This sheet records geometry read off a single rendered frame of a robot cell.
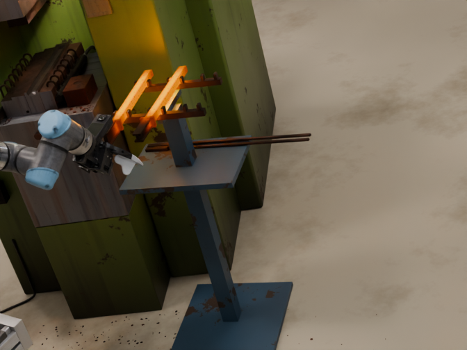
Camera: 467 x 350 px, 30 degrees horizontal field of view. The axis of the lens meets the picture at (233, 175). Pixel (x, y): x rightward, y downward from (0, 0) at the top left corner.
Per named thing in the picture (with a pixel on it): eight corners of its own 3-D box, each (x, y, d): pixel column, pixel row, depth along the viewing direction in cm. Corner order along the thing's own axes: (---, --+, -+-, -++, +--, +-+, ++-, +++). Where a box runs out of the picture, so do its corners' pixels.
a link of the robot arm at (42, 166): (30, 186, 227) (46, 147, 229) (58, 194, 220) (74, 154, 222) (8, 176, 221) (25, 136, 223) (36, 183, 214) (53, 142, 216)
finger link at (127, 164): (138, 180, 244) (108, 170, 239) (143, 160, 245) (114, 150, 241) (142, 179, 241) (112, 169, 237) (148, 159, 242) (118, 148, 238)
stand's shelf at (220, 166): (233, 187, 280) (231, 182, 279) (119, 194, 292) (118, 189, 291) (252, 139, 304) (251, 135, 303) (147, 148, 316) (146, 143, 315)
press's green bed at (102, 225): (162, 310, 349) (128, 215, 325) (74, 319, 356) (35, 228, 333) (183, 228, 395) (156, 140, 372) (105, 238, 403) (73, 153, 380)
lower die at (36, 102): (58, 109, 310) (50, 88, 306) (7, 117, 315) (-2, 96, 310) (87, 59, 346) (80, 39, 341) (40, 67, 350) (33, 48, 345)
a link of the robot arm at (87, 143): (64, 122, 229) (90, 124, 226) (74, 128, 233) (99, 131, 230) (57, 149, 227) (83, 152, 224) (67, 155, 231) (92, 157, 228)
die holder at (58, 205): (128, 215, 325) (92, 111, 302) (35, 227, 333) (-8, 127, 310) (156, 139, 372) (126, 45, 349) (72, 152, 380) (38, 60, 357)
